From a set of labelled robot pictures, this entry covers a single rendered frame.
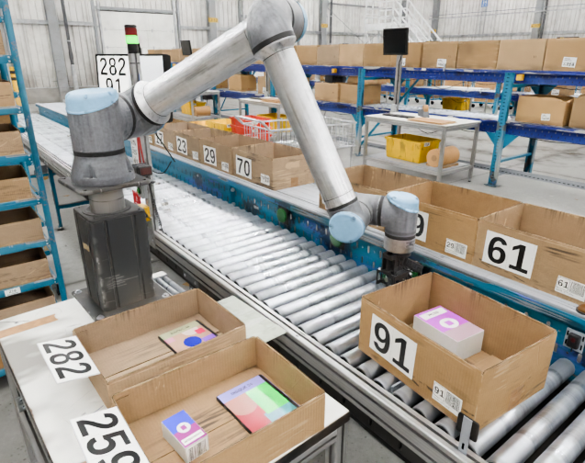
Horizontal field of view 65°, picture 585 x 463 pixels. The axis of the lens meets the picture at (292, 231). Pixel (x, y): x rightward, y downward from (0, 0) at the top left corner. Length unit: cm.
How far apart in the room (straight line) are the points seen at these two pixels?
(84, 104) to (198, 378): 83
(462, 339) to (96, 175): 115
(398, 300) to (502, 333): 29
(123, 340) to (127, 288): 22
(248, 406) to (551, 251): 95
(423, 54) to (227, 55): 609
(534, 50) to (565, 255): 516
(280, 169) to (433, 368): 150
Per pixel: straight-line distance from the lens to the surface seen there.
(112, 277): 159
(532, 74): 645
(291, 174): 245
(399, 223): 132
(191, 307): 152
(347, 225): 120
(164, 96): 153
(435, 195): 203
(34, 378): 143
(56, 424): 126
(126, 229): 155
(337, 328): 146
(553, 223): 181
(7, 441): 247
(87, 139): 149
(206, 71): 144
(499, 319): 138
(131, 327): 146
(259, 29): 121
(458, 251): 166
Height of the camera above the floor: 154
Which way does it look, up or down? 21 degrees down
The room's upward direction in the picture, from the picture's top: straight up
